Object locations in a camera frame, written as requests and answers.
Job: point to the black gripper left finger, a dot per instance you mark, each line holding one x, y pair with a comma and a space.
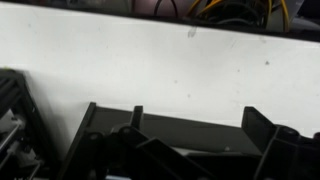
99, 151

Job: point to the black equipment rack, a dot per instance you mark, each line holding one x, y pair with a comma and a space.
27, 151

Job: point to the bin with yellow cables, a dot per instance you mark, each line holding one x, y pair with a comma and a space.
271, 15

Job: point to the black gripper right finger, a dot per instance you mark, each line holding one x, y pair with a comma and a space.
286, 154

